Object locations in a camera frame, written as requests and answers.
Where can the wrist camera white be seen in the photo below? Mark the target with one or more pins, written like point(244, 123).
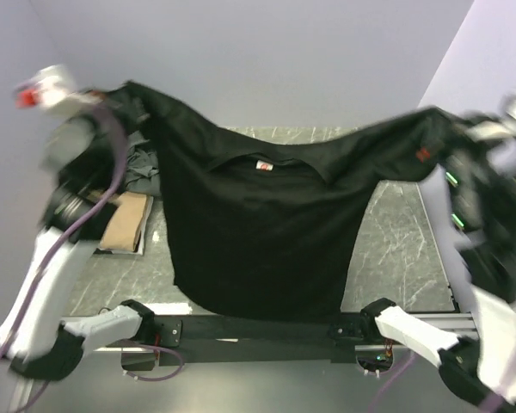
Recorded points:
point(54, 91)
point(504, 128)

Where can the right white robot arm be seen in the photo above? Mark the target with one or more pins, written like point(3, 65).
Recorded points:
point(480, 371)

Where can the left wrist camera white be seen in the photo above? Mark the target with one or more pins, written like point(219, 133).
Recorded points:
point(54, 91)

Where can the folded tan t shirt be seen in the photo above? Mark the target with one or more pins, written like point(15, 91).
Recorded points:
point(125, 229)

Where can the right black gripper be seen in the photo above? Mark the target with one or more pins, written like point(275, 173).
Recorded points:
point(459, 125)

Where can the aluminium frame rail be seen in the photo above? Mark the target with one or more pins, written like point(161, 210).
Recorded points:
point(433, 330)

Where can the black t shirt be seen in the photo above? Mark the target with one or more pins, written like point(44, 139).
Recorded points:
point(263, 230)

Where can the grey t shirt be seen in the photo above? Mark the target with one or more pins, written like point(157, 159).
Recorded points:
point(142, 173)

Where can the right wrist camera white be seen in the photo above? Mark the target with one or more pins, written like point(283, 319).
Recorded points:
point(504, 128)

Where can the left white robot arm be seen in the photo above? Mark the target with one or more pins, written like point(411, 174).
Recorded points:
point(34, 339)

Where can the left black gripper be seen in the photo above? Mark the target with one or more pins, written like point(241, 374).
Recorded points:
point(86, 113)

